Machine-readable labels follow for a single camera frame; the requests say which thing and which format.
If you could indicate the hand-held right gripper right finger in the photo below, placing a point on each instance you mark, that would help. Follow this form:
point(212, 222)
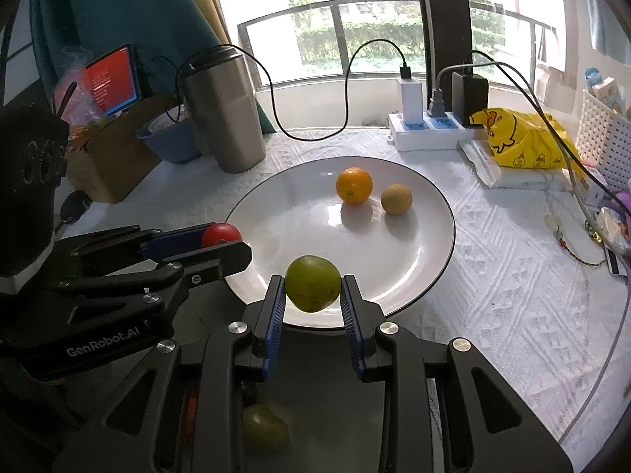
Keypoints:
point(354, 327)

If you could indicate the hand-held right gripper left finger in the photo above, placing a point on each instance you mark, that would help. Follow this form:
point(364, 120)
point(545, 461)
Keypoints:
point(272, 327)

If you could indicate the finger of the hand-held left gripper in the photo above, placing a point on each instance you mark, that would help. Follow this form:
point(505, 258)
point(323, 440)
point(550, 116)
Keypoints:
point(177, 241)
point(217, 261)

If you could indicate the red tomato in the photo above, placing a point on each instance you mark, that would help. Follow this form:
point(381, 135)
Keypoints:
point(222, 233)

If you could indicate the green round fruit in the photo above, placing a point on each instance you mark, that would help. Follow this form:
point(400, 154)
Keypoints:
point(313, 283)

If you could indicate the white plate with dark rim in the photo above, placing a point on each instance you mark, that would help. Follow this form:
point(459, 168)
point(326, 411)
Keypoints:
point(315, 226)

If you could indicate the black round object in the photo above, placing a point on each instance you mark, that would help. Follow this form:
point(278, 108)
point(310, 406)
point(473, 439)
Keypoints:
point(75, 207)

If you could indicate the pink plastic bag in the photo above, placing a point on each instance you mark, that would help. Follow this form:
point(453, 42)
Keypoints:
point(71, 103)

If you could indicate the brown cardboard box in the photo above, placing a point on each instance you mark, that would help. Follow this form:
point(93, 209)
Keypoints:
point(113, 157)

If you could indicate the blue bowl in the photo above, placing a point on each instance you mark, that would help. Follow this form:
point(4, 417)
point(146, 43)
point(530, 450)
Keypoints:
point(167, 144)

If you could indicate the tablet with red screen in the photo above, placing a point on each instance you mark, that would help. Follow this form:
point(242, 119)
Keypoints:
point(111, 81)

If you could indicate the stainless steel tumbler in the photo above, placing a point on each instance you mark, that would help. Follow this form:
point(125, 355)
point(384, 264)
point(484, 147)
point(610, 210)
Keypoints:
point(227, 118)

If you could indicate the tan round fruit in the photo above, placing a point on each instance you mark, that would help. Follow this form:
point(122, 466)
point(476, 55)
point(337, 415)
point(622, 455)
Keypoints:
point(396, 199)

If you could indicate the orange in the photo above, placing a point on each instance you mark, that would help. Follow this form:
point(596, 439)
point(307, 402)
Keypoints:
point(354, 186)

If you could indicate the white quilted tablecloth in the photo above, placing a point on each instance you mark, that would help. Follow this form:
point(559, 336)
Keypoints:
point(493, 281)

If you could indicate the teal curtain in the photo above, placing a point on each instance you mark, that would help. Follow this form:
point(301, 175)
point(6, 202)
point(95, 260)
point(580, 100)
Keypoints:
point(123, 5)

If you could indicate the white power strip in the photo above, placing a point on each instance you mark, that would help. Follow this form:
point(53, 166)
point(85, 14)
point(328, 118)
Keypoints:
point(419, 134)

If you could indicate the white tissue pack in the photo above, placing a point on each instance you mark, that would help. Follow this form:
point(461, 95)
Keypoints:
point(488, 170)

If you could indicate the white charger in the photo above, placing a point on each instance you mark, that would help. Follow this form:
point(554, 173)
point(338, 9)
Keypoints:
point(410, 101)

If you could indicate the black power adapter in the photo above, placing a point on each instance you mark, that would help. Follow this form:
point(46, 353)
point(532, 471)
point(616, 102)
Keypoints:
point(470, 98)

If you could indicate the yellow printed plastic bag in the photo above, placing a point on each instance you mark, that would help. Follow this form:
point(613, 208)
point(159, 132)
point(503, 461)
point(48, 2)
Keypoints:
point(532, 143)

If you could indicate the black balcony railing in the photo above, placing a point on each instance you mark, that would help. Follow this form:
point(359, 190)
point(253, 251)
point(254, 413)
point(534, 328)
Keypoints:
point(339, 34)

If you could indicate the pastel printed packet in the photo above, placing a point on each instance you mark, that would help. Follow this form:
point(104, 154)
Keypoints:
point(614, 226)

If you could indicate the white perforated basket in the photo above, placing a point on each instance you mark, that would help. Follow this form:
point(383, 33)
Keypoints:
point(604, 133)

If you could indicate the black window frame post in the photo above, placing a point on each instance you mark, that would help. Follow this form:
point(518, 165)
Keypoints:
point(438, 19)

